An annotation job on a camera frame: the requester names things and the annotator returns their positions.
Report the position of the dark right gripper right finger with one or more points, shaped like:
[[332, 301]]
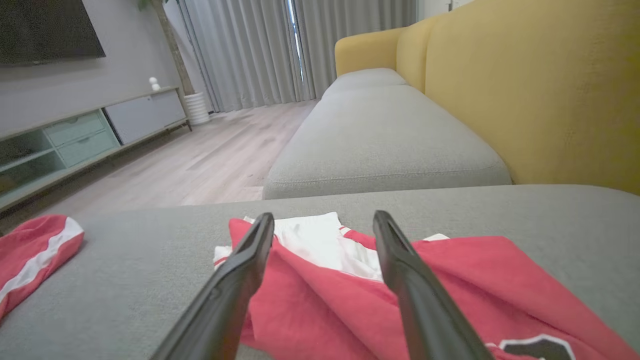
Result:
[[420, 305]]

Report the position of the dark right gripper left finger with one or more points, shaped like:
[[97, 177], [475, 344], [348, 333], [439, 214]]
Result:
[[225, 300]]

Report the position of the red and white Bulls jersey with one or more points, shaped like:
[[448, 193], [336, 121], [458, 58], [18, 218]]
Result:
[[325, 310]]

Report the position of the red shorts with white trim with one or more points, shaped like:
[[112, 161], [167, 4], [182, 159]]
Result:
[[30, 240]]

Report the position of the large grey sofa seat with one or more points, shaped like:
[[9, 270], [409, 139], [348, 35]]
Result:
[[150, 280]]

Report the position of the grey sofa seat cushion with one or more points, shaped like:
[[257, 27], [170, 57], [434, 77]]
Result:
[[380, 145], [362, 80]]

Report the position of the white ribbed plant pot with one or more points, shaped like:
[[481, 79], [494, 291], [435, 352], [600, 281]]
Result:
[[196, 107]]

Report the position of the grey low TV cabinet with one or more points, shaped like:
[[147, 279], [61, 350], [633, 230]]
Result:
[[140, 115]]

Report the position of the small white figurine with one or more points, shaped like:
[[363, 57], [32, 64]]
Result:
[[155, 84]]

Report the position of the yellow sofa backrest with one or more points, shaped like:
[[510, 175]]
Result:
[[540, 90]]

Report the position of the tall plant trunk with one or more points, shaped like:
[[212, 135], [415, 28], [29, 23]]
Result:
[[176, 55]]

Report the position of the grey pleated curtains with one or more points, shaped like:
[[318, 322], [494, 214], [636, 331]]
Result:
[[240, 50]]

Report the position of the black wall television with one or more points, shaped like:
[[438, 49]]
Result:
[[45, 30]]

